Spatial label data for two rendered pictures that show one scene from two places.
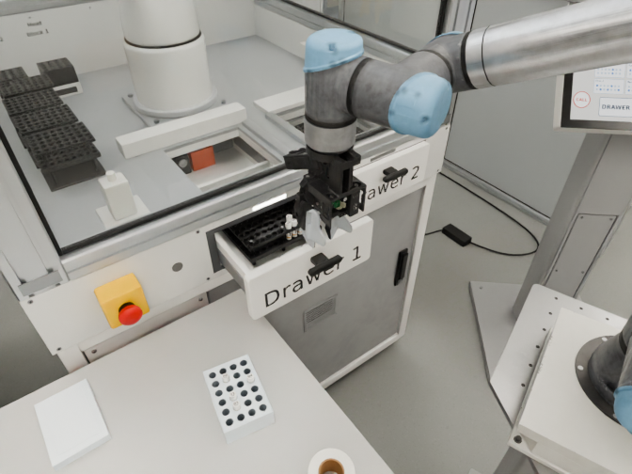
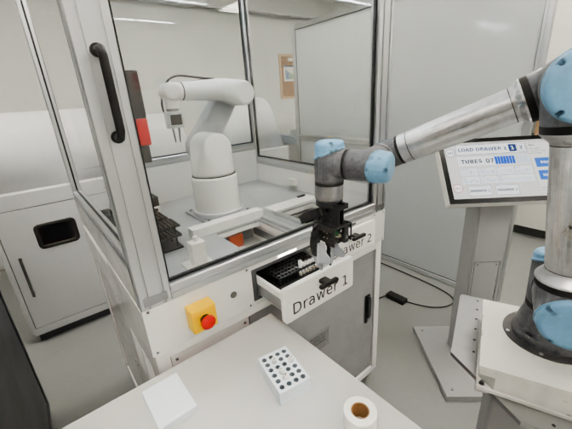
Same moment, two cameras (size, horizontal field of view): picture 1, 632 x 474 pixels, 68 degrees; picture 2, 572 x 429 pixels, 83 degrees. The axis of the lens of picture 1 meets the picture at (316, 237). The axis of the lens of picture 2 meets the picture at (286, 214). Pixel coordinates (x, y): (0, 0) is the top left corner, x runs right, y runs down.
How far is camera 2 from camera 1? 24 cm
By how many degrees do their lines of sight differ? 21
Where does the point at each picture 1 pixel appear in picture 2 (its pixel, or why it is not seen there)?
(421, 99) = (381, 160)
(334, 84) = (332, 161)
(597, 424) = (531, 360)
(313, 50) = (320, 145)
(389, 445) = not seen: outside the picture
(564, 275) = not seen: hidden behind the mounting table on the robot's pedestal
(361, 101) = (348, 167)
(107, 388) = (191, 379)
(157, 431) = (230, 402)
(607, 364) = (523, 320)
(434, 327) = (396, 361)
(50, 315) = (157, 324)
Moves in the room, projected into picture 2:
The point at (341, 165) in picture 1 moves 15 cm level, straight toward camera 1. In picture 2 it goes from (339, 208) to (349, 231)
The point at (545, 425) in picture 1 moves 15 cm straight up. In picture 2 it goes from (496, 364) to (508, 309)
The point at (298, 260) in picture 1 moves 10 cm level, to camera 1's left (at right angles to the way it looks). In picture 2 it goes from (311, 281) to (277, 283)
